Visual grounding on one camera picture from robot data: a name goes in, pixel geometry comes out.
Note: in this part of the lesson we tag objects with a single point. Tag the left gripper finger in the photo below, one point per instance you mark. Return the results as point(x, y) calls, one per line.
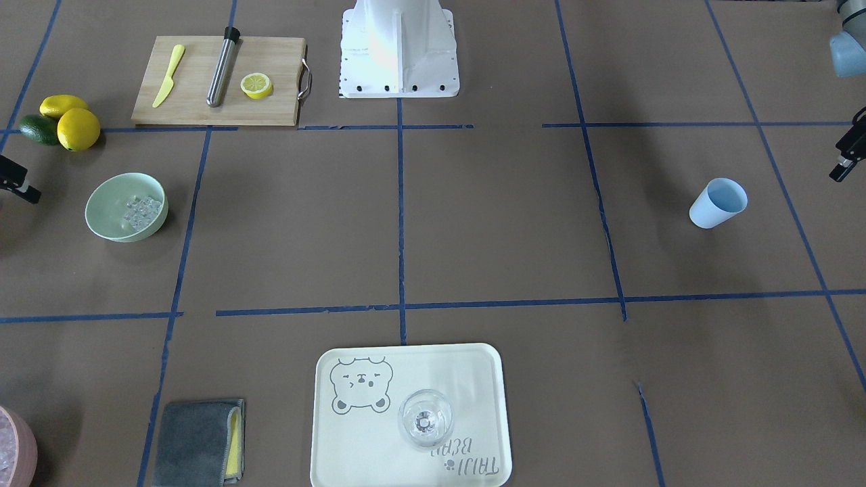
point(851, 146)

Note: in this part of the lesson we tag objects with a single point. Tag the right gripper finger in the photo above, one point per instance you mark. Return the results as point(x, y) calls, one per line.
point(14, 179)

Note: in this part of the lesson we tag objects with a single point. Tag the green ceramic bowl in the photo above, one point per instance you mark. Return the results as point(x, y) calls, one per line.
point(126, 208)

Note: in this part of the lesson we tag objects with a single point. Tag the light blue plastic cup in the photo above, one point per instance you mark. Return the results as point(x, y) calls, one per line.
point(719, 201)

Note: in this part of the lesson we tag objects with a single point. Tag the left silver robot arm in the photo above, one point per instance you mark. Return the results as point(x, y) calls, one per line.
point(848, 57)

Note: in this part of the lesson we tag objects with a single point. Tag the pink bowl of ice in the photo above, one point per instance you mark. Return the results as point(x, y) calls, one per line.
point(19, 450)

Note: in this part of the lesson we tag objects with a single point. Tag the green lime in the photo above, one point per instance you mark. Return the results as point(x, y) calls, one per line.
point(40, 129)

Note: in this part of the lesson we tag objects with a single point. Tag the yellow lemon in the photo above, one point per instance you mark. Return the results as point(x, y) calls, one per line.
point(56, 106)
point(78, 130)

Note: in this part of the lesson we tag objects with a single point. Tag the yellow lemon upper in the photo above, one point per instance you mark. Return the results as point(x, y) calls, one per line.
point(56, 106)

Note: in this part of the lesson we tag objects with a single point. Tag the yellow plastic knife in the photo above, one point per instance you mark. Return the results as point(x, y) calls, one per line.
point(168, 82)

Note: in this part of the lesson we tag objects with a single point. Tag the wooden cutting board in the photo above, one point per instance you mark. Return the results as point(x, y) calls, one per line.
point(278, 57)

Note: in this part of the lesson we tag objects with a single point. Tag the lemon half slice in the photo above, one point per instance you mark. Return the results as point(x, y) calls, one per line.
point(256, 86)

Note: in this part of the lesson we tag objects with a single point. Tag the grey folded cloth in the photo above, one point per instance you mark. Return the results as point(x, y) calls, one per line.
point(201, 443)

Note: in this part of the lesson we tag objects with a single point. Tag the cream bear tray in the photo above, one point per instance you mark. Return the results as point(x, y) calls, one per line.
point(358, 393)

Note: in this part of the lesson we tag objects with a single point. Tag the clear wine glass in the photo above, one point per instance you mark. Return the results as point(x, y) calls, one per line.
point(426, 419)

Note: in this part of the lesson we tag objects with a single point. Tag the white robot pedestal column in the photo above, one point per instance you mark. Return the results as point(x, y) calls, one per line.
point(398, 49)

